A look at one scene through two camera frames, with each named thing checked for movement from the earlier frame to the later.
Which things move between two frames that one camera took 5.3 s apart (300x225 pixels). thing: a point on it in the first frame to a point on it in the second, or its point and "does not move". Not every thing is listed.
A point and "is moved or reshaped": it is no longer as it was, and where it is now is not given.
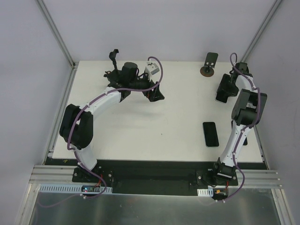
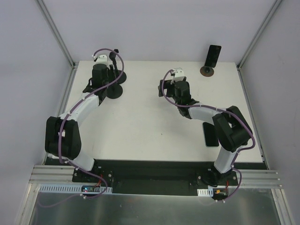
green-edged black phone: [211, 134] does not move
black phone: [245, 142] is moved or reshaped
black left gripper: [148, 88] to [89, 86]
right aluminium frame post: [260, 31] does not move
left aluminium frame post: [58, 35] does not move
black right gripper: [225, 87] to [162, 86]
